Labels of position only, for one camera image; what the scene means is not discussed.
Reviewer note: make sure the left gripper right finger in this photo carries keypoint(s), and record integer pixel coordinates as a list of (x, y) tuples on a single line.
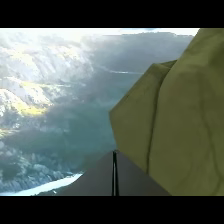
[(133, 181)]

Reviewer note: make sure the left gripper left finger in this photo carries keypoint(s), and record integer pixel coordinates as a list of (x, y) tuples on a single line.
[(96, 180)]

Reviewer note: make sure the olive green garment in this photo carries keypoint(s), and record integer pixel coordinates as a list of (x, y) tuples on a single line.
[(180, 126)]

